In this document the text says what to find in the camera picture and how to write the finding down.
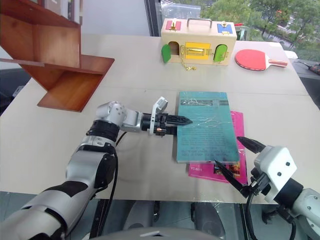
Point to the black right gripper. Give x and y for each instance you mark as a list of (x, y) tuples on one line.
[(260, 183)]

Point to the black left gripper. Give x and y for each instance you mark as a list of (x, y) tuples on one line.
[(162, 123)]

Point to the teal plastic-wrapped book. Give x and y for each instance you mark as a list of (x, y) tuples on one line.
[(205, 130)]

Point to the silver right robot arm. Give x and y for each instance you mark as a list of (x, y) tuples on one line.
[(303, 210)]

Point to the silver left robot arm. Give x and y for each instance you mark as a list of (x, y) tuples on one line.
[(82, 162)]

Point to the pink magenta book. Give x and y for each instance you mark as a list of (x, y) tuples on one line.
[(238, 125)]

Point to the wooden bookshelf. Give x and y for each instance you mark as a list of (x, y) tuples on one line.
[(50, 57)]

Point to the books standing in bookshelf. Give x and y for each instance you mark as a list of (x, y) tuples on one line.
[(63, 7)]

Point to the red table tennis paddle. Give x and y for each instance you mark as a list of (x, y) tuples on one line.
[(252, 59)]

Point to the grey robot torso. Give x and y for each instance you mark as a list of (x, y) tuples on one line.
[(160, 233)]

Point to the small white flat object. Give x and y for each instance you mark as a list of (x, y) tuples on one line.
[(291, 54)]

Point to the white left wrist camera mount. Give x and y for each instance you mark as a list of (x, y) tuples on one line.
[(159, 105)]

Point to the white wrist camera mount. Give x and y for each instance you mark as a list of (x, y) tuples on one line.
[(159, 105), (276, 165)]

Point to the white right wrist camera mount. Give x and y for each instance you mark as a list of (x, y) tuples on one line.
[(276, 165)]

